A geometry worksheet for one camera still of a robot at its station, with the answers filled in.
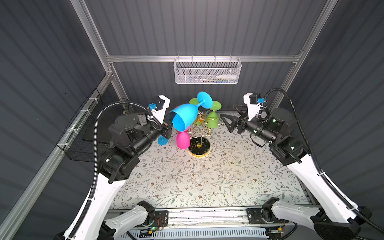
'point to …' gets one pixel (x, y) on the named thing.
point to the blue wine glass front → (162, 140)
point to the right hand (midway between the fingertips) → (229, 112)
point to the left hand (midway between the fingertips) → (174, 109)
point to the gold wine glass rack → (199, 147)
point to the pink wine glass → (183, 139)
